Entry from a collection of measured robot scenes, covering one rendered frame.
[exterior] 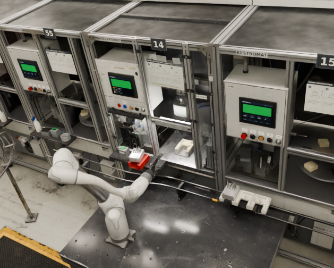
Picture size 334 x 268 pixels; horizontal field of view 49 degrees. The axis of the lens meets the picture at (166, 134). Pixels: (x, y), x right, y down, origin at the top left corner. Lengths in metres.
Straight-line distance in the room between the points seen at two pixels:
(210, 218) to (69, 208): 1.93
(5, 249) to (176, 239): 2.05
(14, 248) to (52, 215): 0.51
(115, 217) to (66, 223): 1.51
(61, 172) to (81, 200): 1.92
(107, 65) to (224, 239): 1.62
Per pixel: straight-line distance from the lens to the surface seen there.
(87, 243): 3.11
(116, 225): 2.86
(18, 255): 4.23
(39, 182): 4.96
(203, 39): 2.62
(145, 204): 3.25
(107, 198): 2.97
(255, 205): 2.95
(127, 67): 2.89
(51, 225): 4.35
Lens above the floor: 3.01
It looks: 36 degrees down
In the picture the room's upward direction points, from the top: 9 degrees counter-clockwise
